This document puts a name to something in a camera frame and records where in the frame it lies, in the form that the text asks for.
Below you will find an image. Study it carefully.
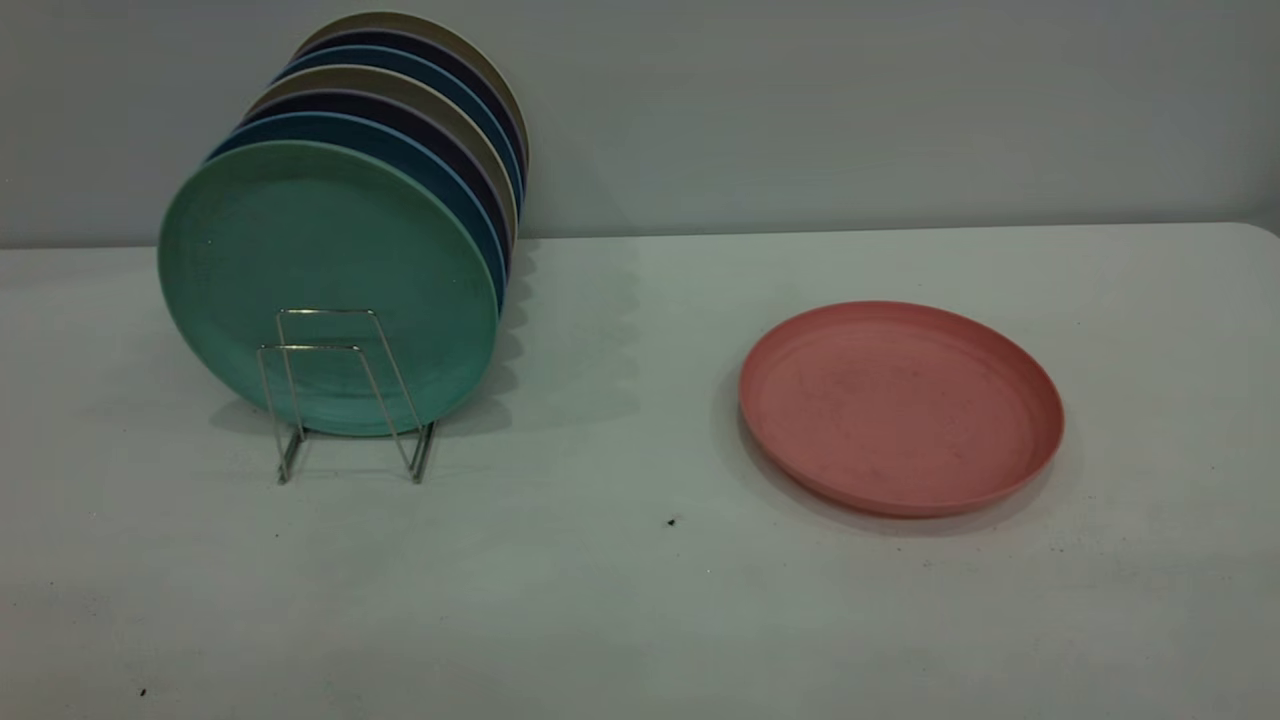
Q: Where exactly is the pink plate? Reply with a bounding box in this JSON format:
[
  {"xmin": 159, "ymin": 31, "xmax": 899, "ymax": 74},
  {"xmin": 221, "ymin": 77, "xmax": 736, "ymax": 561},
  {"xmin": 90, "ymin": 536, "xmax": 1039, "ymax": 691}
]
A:
[{"xmin": 738, "ymin": 300, "xmax": 1065, "ymax": 519}]

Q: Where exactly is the green plate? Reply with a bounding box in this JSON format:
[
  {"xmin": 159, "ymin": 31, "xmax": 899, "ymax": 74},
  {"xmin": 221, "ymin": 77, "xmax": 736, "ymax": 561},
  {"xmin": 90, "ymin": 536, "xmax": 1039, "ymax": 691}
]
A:
[{"xmin": 157, "ymin": 140, "xmax": 500, "ymax": 437}]

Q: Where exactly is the large blue plate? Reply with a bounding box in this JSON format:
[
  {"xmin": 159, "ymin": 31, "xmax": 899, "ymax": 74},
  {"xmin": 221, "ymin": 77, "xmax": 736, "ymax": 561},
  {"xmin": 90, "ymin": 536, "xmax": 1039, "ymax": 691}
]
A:
[{"xmin": 205, "ymin": 111, "xmax": 508, "ymax": 311}]

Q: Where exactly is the large dark purple plate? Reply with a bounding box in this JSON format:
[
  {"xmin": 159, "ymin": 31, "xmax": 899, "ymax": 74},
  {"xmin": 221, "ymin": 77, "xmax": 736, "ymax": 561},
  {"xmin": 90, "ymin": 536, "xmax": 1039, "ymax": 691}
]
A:
[{"xmin": 238, "ymin": 89, "xmax": 513, "ymax": 277}]

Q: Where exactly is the large beige plate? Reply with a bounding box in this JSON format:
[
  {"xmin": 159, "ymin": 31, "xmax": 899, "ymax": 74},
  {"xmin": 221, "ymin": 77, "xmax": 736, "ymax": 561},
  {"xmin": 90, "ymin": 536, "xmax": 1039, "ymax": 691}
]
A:
[{"xmin": 243, "ymin": 64, "xmax": 519, "ymax": 251}]

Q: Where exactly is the metal wire plate rack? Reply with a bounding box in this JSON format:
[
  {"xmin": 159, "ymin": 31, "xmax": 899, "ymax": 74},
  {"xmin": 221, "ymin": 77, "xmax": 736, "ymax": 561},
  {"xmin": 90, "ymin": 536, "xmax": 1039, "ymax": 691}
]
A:
[{"xmin": 257, "ymin": 308, "xmax": 437, "ymax": 486}]

